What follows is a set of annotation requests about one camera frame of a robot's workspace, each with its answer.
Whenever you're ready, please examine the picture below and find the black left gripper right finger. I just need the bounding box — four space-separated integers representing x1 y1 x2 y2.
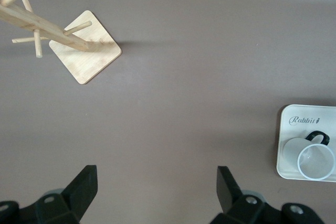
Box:
209 166 283 224

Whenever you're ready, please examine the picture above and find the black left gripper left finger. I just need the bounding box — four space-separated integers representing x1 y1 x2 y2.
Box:
34 165 99 224

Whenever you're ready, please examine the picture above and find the white mug black handle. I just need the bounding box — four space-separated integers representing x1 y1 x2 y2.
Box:
282 130 336 182

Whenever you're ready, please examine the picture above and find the white rabbit print tray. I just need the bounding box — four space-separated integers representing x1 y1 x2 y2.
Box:
276 104 336 183

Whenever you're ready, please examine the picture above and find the wooden mug tree stand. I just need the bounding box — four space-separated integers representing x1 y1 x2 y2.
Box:
0 0 122 85

